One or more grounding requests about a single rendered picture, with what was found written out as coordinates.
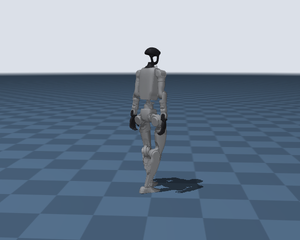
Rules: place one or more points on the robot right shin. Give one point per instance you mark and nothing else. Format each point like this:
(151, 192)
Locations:
(152, 167)

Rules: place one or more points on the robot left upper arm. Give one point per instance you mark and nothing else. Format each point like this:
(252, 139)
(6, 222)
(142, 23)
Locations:
(136, 90)

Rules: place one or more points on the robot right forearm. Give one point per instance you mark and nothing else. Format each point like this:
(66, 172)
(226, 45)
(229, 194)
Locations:
(163, 105)

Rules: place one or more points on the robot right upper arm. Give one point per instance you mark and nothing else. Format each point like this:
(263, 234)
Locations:
(161, 78)

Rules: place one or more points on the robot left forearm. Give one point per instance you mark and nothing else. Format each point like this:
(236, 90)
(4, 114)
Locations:
(135, 104)

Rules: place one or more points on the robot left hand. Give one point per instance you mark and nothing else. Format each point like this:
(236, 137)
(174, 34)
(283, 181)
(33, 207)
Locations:
(132, 123)

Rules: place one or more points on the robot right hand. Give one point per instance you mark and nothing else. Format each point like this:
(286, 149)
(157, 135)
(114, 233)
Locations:
(163, 125)

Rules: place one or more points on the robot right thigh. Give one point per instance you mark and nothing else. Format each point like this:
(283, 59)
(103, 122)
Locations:
(160, 140)

